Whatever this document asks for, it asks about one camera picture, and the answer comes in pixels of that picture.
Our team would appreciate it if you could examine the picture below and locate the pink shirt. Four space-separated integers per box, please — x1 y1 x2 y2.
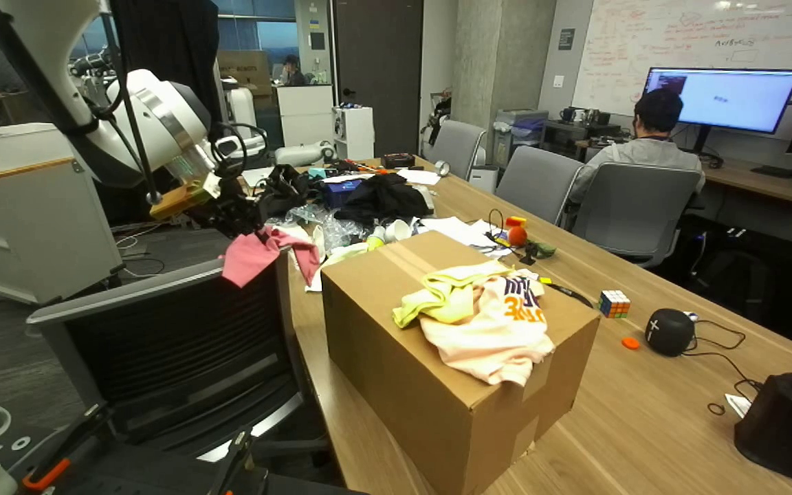
223 227 319 287

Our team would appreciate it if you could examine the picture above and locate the lit computer monitor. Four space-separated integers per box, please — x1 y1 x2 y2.
642 66 792 134

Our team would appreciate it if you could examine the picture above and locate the grey mesh office chair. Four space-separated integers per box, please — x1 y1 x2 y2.
28 260 326 463

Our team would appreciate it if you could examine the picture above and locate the large cardboard box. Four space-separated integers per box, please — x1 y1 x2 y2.
322 233 598 495

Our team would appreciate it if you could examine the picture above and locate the grey chair near table left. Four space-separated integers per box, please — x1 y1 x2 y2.
495 147 582 224

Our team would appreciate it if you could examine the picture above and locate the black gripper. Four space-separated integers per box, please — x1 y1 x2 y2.
191 173 264 238

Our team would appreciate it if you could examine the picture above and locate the rubiks cube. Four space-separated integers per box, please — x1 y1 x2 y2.
598 288 629 320

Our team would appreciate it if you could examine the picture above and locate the black clothing pile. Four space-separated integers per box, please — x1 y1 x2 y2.
336 176 428 227

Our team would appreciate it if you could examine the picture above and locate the yellow shirt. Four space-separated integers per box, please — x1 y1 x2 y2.
394 261 506 327

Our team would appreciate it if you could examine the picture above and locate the grey chair table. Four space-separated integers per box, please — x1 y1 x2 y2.
572 166 697 268
495 147 582 224

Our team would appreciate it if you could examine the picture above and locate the peach shirt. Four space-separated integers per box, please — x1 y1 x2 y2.
420 269 554 387

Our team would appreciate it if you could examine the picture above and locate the seated person grey shirt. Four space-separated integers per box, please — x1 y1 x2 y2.
570 88 703 202

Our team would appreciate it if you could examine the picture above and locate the grey swivel chair background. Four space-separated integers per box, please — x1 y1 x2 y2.
425 121 487 178

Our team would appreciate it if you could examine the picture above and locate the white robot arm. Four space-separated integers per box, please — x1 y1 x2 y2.
0 0 264 233

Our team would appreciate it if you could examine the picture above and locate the black round speaker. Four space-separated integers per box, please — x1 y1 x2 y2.
735 371 792 480

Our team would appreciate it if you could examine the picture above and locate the grey chair near table middle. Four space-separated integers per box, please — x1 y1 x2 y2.
572 166 697 268

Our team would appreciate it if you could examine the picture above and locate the orange small toy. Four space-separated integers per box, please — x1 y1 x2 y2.
504 214 528 247

